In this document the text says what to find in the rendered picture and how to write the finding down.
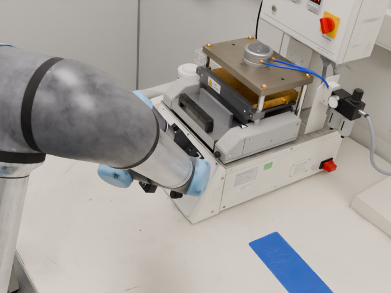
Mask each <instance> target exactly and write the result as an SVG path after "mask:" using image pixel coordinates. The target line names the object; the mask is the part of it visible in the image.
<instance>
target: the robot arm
mask: <svg viewBox="0 0 391 293"><path fill-rule="evenodd" d="M175 131H176V133H175ZM197 152H198V153H199V154H200V155H201V157H200V158H198V157H199V154H198V153H197ZM46 154H47V155H53V156H57V157H61V158H67V159H74V160H80V161H85V162H92V163H98V164H99V166H98V170H97V173H98V175H99V177H100V178H101V179H102V180H104V181H105V182H106V183H108V184H110V185H113V186H115V187H119V188H128V187H130V185H131V183H132V182H133V181H134V180H137V181H139V182H138V183H139V185H140V186H141V188H142V189H143V190H144V191H145V193H155V191H156V189H157V187H158V186H159V187H162V188H166V189H169V190H172V191H176V192H179V193H182V194H184V195H191V196H196V197H199V196H201V195H202V194H203V193H204V191H205V189H206V187H207V185H208V181H209V176H210V172H211V166H210V164H209V162H207V161H206V160H204V159H205V158H204V157H203V155H202V154H201V153H200V151H199V150H198V149H197V148H196V147H195V146H194V145H193V143H192V142H191V141H190V140H189V139H188V137H187V136H186V135H185V133H184V132H183V131H182V130H181V129H180V128H179V127H178V126H177V125H176V124H175V123H173V124H172V125H171V126H170V124H169V123H168V122H167V121H166V120H165V119H164V118H163V116H162V115H161V114H160V113H159V112H158V110H157V109H156V108H155V106H154V105H153V103H152V102H151V101H150V100H149V99H148V98H147V97H146V96H145V95H144V94H143V93H142V92H140V91H137V90H129V89H128V88H127V87H125V86H124V85H123V84H121V83H120V82H118V81H117V80H115V79H114V78H113V77H111V76H109V75H108V74H106V73H104V72H102V71H100V70H99V69H97V68H95V67H93V66H91V65H88V64H86V63H83V62H79V61H76V60H72V59H64V58H60V57H57V56H52V55H47V54H44V53H39V52H34V51H29V50H25V49H20V48H16V47H14V46H13V45H10V44H4V43H0V293H7V291H8V285H9V279H10V274H11V270H12V264H13V258H14V255H15V249H16V243H17V238H18V233H19V228H20V222H21V218H22V213H23V206H24V201H25V197H26V191H27V186H28V182H29V176H30V173H31V172H32V171H33V170H34V169H36V168H37V167H39V166H41V165H42V164H43V163H44V162H45V157H46Z"/></svg>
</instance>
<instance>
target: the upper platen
mask: <svg viewBox="0 0 391 293"><path fill-rule="evenodd" d="M211 71H212V72H214V73H215V74H216V75H217V76H218V77H220V78H221V79H222V80H223V81H224V82H226V83H227V84H228V85H230V86H231V87H232V88H233V89H234V90H236V91H237V92H238V93H239V94H240V95H242V96H243V97H244V98H245V99H246V100H248V101H249V102H250V103H252V104H253V109H255V108H257V103H258V97H259V96H258V95H257V94H256V93H255V92H253V91H252V90H251V89H249V88H248V87H247V86H246V85H244V84H243V83H242V82H241V81H239V80H238V79H237V78H235V77H234V76H233V75H231V74H230V73H229V72H228V71H226V70H225V69H224V68H222V67H221V68H217V69H212V70H211ZM298 93H299V92H298V91H296V90H295V89H294V88H292V89H289V90H286V91H281V92H277V93H274V94H270V95H266V96H265V100H264V105H263V110H265V113H268V112H271V111H274V110H278V109H281V108H285V107H288V106H292V105H295V104H296V100H297V97H298Z"/></svg>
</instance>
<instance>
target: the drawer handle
mask: <svg viewBox="0 0 391 293"><path fill-rule="evenodd" d="M179 106H180V107H182V106H185V107H186V108H187V109H188V110H189V111H190V112H191V113H193V114H194V115H195V116H196V117H197V118H198V119H199V120H200V121H201V122H202V123H203V124H204V125H205V132H206V133H210V132H213V128H214V120H213V118H212V117H211V116H209V115H208V114H207V113H206V112H205V111H204V110H203V109H202V108H200V107H199V106H198V105H197V104H196V103H195V102H194V101H193V100H192V99H191V98H190V97H189V96H188V95H187V94H186V93H182V94H180V97H179Z"/></svg>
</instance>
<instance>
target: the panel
mask: <svg viewBox="0 0 391 293"><path fill-rule="evenodd" d="M160 114H161V115H162V116H163V118H164V119H165V120H166V121H167V122H168V123H169V124H170V125H172V124H173V123H175V124H176V125H177V126H178V127H179V128H180V129H181V130H182V131H183V132H184V133H185V135H186V136H187V137H188V139H189V140H190V141H191V142H192V143H193V145H194V146H195V147H196V148H197V149H198V150H199V151H200V153H201V154H202V155H203V157H204V158H205V159H204V160H206V161H207V162H209V164H210V166H211V172H210V176H209V181H208V184H209V182H210V181H211V178H212V177H213V175H214V174H215V172H216V170H217V168H218V166H219V165H220V164H219V163H218V162H217V161H216V159H215V158H214V157H213V156H212V155H211V154H210V153H209V152H208V151H207V150H206V149H205V148H204V147H203V146H202V145H201V144H200V143H199V142H198V141H197V140H196V139H195V138H194V137H193V136H192V135H191V134H190V133H189V132H188V131H187V130H186V129H185V128H184V127H183V126H182V125H181V124H180V123H179V121H178V120H177V119H176V118H175V117H174V116H173V115H172V114H171V113H170V112H169V111H168V110H167V109H166V108H165V107H164V106H163V108H162V110H161V112H160ZM207 186H208V185H207ZM163 189H164V190H165V191H166V192H167V194H168V195H169V196H170V191H171V190H169V189H166V188H163ZM200 198H201V196H199V197H196V196H191V195H184V194H183V197H181V198H178V199H172V198H171V199H172V200H173V201H174V203H175V204H176V205H177V207H178V208H179V209H180V210H181V211H182V213H183V214H184V215H185V216H186V218H187V219H189V217H190V216H191V214H192V212H193V210H194V208H195V207H196V205H197V204H198V201H199V200H200Z"/></svg>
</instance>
